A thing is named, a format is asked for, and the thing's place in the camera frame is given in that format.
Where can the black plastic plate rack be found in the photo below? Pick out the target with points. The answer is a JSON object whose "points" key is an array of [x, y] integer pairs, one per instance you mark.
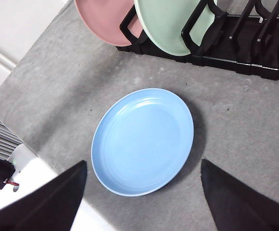
{"points": [[238, 43]]}

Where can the blue round plate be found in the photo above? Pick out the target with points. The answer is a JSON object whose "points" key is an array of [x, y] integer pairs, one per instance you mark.
{"points": [[141, 144]]}

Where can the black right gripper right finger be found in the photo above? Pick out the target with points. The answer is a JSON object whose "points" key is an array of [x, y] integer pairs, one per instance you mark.
{"points": [[240, 207]]}

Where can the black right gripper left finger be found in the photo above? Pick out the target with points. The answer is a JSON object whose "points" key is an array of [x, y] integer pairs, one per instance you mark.
{"points": [[45, 207]]}

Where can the pink round plate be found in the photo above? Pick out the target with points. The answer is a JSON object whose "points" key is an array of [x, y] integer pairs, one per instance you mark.
{"points": [[100, 19]]}

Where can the green round plate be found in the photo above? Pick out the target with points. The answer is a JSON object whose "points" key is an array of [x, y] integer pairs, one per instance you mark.
{"points": [[165, 24]]}

